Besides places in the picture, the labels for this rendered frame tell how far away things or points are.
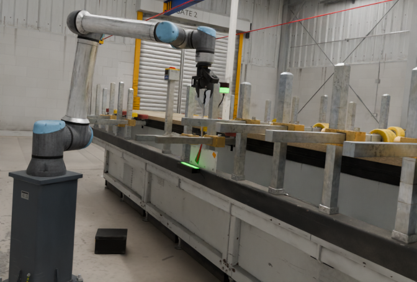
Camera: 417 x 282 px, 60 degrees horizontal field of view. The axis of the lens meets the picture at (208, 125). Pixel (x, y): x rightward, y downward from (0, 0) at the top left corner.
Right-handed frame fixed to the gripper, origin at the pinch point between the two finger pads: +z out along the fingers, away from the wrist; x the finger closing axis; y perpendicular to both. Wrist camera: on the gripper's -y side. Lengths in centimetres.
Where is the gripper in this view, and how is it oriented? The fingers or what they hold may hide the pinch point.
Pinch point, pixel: (203, 105)
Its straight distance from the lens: 172.8
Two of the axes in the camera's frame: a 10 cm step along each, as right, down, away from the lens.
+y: -5.2, -0.9, 8.5
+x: -8.5, -0.3, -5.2
